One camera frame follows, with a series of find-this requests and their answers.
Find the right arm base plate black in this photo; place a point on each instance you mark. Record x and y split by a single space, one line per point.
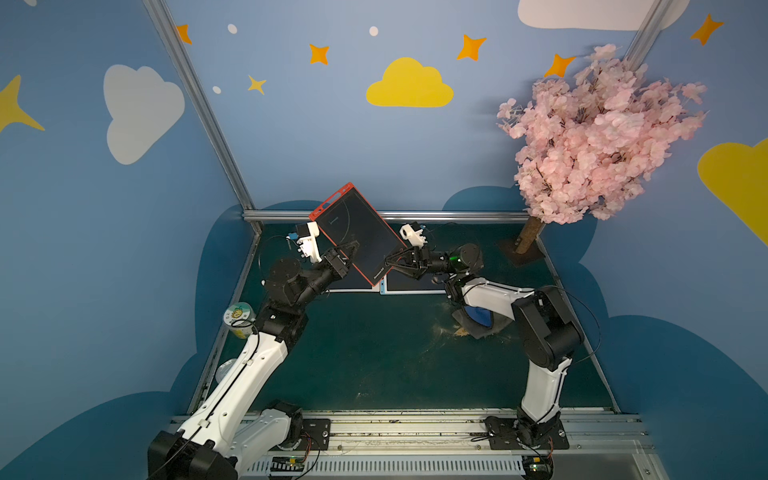
513 434

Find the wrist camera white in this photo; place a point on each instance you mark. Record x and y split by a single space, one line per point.
305 239
413 233

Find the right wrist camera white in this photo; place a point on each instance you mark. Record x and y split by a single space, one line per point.
413 233

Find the left controller board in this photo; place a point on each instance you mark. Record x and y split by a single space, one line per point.
287 466

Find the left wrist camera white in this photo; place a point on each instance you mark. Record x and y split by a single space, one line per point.
305 239

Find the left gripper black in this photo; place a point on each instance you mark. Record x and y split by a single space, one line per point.
335 263

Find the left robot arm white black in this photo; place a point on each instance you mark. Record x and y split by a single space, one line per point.
212 443

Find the aluminium mounting rail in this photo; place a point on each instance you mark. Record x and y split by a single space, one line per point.
453 444

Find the grey blue wiping cloth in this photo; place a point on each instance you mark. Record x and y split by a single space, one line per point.
480 322

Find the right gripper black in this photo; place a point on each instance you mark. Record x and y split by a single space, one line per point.
417 258

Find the right controller board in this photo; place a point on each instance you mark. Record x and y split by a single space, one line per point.
537 468

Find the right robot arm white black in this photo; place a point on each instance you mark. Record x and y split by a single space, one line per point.
549 332

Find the pink cherry blossom tree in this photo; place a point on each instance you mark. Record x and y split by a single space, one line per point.
593 142

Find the white framed drawing tablet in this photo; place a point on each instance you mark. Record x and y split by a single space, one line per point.
354 284

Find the red framed drawing tablet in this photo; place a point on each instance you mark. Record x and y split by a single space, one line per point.
349 221

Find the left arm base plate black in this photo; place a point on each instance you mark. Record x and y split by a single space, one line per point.
313 434

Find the controller board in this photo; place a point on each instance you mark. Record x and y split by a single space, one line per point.
537 468
287 466

